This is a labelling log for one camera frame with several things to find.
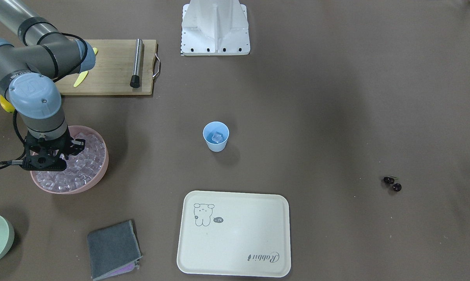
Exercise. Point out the clear ice cube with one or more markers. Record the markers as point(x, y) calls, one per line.
point(217, 138)

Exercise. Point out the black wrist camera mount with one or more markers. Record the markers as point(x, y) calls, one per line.
point(43, 162)

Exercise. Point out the yellow lemon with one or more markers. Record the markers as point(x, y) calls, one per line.
point(6, 105)

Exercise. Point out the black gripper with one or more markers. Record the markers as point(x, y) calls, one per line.
point(74, 144)

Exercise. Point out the grey folded cloth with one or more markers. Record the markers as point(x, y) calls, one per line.
point(113, 250)

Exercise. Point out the cream rabbit tray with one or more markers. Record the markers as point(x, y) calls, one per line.
point(234, 234)

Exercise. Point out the pink bowl of ice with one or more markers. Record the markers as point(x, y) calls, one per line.
point(83, 170)

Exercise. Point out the wooden cutting board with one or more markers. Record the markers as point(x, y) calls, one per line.
point(113, 70)

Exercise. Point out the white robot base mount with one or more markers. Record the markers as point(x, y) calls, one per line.
point(214, 28)

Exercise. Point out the light blue plastic cup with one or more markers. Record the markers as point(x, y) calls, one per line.
point(209, 129)

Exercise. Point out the steel rod with black tip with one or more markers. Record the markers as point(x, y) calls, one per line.
point(135, 80)

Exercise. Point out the yellow plastic knife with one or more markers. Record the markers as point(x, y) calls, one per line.
point(81, 76)

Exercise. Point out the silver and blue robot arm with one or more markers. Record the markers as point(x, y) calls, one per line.
point(28, 77)

